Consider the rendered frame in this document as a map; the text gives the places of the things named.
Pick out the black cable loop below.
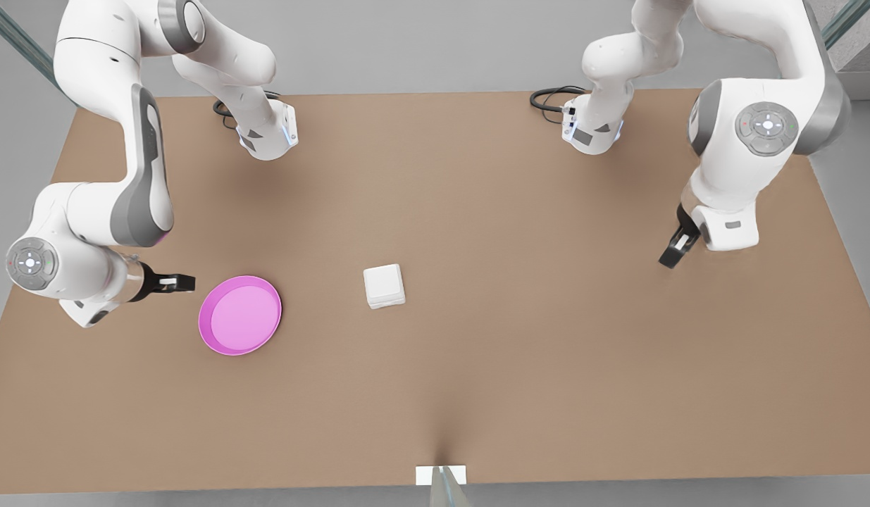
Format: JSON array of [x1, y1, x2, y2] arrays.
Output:
[[212, 89, 282, 132], [529, 85, 590, 127]]

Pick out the white square box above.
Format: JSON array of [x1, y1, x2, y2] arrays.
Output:
[[363, 263, 406, 311]]

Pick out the pink round plate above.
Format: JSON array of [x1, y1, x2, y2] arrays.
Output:
[[198, 275, 283, 356]]

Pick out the silver frame post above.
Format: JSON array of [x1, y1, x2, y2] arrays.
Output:
[[415, 465, 472, 507], [0, 0, 80, 108], [821, 0, 870, 51]]

